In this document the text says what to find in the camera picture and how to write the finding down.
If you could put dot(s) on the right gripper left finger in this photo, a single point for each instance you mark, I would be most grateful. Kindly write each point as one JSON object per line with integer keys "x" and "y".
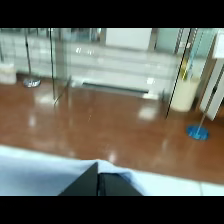
{"x": 86, "y": 185}

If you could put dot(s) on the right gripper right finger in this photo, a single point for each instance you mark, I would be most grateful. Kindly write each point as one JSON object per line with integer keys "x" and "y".
{"x": 116, "y": 186}

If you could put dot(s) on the light blue shirt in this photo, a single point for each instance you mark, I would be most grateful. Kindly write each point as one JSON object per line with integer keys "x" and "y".
{"x": 40, "y": 176}

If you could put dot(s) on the blue round stand foot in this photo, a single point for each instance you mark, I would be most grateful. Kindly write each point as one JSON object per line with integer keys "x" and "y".
{"x": 197, "y": 132}

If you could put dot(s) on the cream round bin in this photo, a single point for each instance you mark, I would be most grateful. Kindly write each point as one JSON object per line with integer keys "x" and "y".
{"x": 184, "y": 95}

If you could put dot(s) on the silver round stand foot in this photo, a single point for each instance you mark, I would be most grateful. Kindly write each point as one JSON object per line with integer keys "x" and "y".
{"x": 31, "y": 82}

